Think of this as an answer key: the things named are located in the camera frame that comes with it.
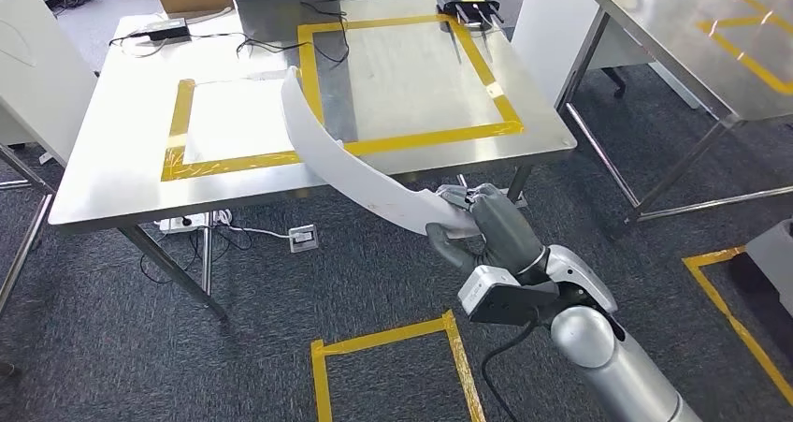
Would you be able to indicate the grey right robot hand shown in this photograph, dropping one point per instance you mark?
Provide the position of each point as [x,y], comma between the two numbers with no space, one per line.
[508,233]

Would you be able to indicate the white part with orange writing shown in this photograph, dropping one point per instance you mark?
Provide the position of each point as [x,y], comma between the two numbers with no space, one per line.
[347,165]

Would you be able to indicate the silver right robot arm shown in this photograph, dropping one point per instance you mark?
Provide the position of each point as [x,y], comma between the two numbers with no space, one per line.
[595,351]

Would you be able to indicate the stainless steel workbench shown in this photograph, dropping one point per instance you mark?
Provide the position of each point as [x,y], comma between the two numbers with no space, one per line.
[111,171]

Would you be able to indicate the yellow floor tape square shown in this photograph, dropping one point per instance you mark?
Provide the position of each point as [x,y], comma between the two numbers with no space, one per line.
[384,334]

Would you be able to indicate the floor socket box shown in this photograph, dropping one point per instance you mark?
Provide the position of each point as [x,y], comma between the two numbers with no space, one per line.
[303,238]

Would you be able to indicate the black router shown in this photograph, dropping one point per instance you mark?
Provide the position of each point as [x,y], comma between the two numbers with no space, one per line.
[468,1]

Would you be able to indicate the stainless steel table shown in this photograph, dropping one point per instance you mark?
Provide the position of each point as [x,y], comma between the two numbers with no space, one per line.
[669,35]

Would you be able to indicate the grey cabinet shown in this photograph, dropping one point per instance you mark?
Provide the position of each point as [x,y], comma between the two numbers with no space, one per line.
[774,252]

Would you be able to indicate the yellow tape on table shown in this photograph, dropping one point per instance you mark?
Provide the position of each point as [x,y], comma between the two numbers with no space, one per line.
[743,56]

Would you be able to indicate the grey computer box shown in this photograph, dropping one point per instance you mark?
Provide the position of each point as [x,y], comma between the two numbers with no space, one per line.
[279,10]

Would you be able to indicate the white power strip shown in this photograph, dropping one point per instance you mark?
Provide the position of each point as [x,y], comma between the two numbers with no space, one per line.
[183,222]

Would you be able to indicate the black power adapter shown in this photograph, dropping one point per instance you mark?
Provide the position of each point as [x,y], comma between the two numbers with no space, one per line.
[167,30]

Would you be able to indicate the white cabinet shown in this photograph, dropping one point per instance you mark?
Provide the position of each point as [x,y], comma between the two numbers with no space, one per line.
[37,66]

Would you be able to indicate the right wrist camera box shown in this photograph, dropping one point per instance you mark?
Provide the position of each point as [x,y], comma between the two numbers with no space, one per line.
[495,295]

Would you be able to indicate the metal table frame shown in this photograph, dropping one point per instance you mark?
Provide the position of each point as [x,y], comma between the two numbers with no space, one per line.
[26,247]

